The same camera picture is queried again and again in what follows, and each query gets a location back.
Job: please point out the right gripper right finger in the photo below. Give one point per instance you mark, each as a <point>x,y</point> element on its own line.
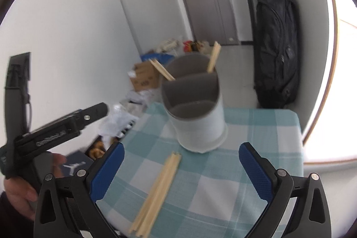
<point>310,216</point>

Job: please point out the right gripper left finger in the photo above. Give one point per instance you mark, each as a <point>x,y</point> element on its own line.
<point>67,206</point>

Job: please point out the person left hand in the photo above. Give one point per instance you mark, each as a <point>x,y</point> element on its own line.
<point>20,193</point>

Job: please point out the navy jordan shoe box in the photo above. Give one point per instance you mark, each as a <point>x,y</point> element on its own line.
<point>74,162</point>

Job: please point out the brown boots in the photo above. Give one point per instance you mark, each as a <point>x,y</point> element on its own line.
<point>97,150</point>

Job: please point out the wooden chopstick bundle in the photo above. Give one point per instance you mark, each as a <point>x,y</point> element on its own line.
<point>146,217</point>

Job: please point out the teal plaid tablecloth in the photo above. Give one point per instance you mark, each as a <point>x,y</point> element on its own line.
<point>211,195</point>

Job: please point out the white plastic bag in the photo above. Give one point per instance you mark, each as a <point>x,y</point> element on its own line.
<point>117,120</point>

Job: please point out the grey plastic mailer bag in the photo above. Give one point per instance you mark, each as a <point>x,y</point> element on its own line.
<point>137,102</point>

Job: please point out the brown cardboard box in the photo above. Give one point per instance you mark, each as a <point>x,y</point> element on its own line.
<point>146,77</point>

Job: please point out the chopstick in holder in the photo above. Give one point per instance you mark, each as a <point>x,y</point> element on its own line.
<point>214,57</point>
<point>162,70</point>

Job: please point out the white grey utensil holder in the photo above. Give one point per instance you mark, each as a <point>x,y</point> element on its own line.
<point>194,103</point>

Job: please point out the blue cardboard box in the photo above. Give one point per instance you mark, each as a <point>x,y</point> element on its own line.
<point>161,57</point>

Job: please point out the black backpack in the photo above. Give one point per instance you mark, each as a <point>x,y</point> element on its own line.
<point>276,53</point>

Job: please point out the beige cloth pile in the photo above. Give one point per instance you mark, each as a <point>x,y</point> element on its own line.
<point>167,45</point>

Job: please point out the black yellow paper bag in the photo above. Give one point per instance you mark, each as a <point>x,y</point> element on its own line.
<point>192,46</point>

